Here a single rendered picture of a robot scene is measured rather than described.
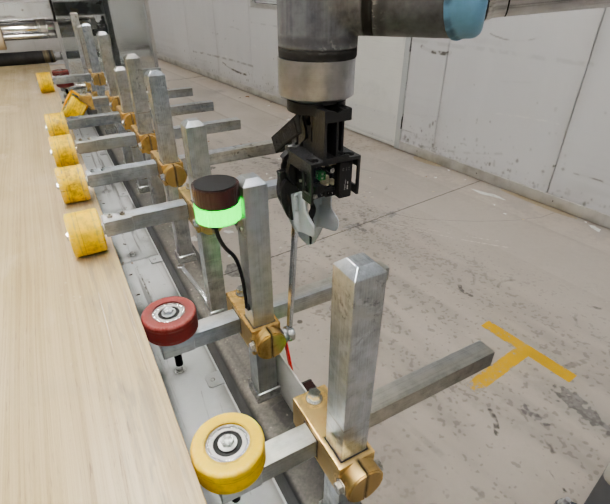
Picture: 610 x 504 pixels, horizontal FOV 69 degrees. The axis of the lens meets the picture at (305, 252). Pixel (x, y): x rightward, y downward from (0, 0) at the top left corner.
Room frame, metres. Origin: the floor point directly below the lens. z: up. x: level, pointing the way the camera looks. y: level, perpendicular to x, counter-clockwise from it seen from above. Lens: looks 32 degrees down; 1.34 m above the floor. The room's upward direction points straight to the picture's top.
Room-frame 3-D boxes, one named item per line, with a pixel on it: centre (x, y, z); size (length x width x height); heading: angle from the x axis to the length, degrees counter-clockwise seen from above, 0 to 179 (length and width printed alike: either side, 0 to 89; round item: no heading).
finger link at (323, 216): (0.55, -0.03, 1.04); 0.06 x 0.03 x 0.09; 29
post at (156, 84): (0.98, 0.31, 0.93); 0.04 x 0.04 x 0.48; 29
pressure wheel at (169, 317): (0.52, 0.21, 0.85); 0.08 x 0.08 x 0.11
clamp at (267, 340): (0.56, 0.09, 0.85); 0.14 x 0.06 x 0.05; 29
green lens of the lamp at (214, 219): (0.52, 0.11, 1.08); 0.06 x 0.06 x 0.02
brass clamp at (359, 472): (0.34, -0.04, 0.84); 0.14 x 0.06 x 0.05; 29
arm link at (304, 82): (0.55, -0.02, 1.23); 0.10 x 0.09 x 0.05; 119
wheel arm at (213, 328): (0.61, 0.04, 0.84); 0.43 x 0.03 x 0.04; 119
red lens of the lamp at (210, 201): (0.52, 0.11, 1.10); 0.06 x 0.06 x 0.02
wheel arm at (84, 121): (1.47, 0.54, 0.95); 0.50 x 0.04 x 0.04; 119
